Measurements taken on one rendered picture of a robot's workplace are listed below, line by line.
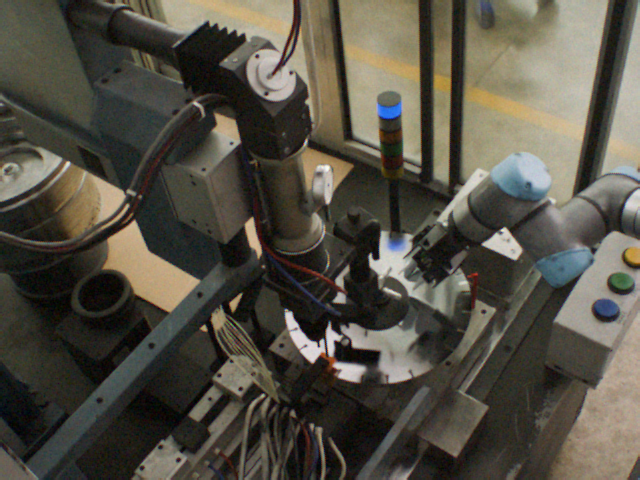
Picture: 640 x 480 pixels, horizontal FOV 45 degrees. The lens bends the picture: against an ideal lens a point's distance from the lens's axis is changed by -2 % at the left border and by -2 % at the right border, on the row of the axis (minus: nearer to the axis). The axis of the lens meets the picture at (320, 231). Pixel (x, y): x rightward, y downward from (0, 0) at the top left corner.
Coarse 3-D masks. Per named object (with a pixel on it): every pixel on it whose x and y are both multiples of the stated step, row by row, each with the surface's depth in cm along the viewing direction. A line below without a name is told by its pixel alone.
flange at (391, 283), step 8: (384, 280) 141; (392, 280) 141; (392, 288) 139; (400, 288) 139; (384, 296) 137; (408, 296) 138; (352, 304) 138; (376, 304) 136; (384, 304) 136; (392, 304) 137; (400, 304) 137; (408, 304) 138; (384, 312) 136; (392, 312) 136; (400, 312) 136; (384, 320) 135; (392, 320) 135
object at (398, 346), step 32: (384, 256) 146; (448, 288) 139; (288, 320) 139; (416, 320) 136; (448, 320) 135; (320, 352) 134; (352, 352) 133; (384, 352) 132; (416, 352) 132; (448, 352) 131; (384, 384) 129
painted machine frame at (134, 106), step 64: (0, 0) 105; (64, 0) 97; (0, 64) 120; (64, 64) 106; (128, 64) 96; (64, 128) 120; (128, 128) 93; (192, 128) 90; (192, 256) 108; (256, 256) 139; (192, 320) 130; (0, 384) 140; (128, 384) 122; (64, 448) 116
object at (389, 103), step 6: (378, 96) 143; (384, 96) 143; (390, 96) 143; (396, 96) 143; (378, 102) 142; (384, 102) 142; (390, 102) 142; (396, 102) 142; (378, 108) 143; (384, 108) 142; (390, 108) 142; (396, 108) 142; (378, 114) 145; (384, 114) 143; (390, 114) 143; (396, 114) 143
